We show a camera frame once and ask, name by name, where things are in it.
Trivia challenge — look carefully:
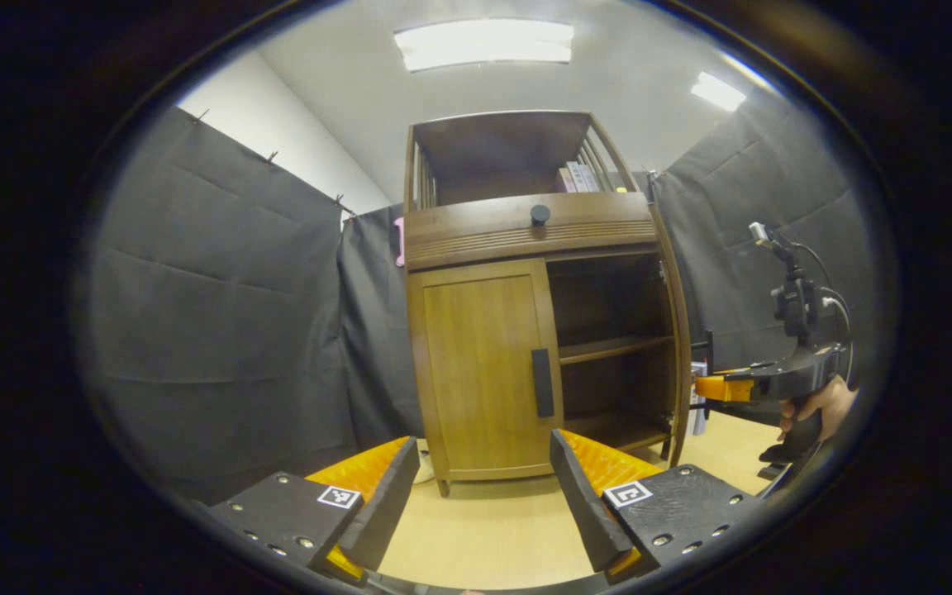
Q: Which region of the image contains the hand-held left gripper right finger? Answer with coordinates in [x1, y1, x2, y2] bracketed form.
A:
[548, 427, 764, 578]

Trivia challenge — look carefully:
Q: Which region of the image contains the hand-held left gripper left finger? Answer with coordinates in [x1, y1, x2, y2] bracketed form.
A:
[207, 436, 421, 583]

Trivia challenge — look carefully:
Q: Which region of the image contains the wooden shoe cabinet door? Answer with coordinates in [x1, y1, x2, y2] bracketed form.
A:
[407, 258, 564, 483]

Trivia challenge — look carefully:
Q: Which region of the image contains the wooden double-door shoe cabinet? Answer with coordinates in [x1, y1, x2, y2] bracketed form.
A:
[402, 110, 692, 498]

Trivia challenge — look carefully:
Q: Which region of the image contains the wooden inner cabinet shelf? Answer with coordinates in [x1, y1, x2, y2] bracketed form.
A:
[559, 335, 675, 365]

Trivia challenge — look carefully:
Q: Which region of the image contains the black backdrop cloth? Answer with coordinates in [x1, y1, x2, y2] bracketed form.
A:
[79, 91, 882, 497]

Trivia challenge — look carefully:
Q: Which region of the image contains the wooden drawer with black knob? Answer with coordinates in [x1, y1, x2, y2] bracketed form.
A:
[403, 192, 660, 272]

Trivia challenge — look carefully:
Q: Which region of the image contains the small ceiling light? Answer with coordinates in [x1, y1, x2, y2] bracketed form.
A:
[691, 72, 747, 112]

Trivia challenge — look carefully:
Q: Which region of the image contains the large ceiling light panel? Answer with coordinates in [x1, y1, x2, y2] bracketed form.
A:
[393, 19, 574, 73]

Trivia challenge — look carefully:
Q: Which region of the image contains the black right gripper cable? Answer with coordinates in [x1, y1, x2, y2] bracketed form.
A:
[794, 242, 854, 383]

